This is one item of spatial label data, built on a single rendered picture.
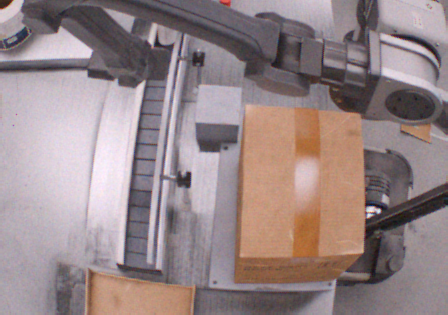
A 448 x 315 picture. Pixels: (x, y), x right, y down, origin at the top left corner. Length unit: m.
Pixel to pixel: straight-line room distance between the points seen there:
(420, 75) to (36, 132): 1.06
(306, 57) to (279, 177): 0.35
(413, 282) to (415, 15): 1.64
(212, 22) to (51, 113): 0.88
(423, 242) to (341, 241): 1.34
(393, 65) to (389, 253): 1.28
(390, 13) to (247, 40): 0.23
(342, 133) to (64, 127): 0.73
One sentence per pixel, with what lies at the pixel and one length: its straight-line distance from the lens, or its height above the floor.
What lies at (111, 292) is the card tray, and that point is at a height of 0.83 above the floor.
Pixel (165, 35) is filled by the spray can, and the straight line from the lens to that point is 1.46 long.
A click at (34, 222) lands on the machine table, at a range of 1.41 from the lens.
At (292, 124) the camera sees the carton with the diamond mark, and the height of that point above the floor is 1.12.
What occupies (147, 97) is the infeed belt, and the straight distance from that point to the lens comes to 1.42.
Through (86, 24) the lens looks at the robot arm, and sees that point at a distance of 0.77.
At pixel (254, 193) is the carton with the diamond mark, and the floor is 1.12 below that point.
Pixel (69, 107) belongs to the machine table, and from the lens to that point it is 1.51.
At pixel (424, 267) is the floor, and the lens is 2.34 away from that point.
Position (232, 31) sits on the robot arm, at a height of 1.53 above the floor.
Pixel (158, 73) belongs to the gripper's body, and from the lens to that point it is 1.17.
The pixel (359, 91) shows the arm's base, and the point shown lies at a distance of 0.79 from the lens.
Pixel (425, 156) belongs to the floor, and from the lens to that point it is 2.51.
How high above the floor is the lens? 2.11
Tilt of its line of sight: 65 degrees down
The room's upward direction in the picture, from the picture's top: 3 degrees clockwise
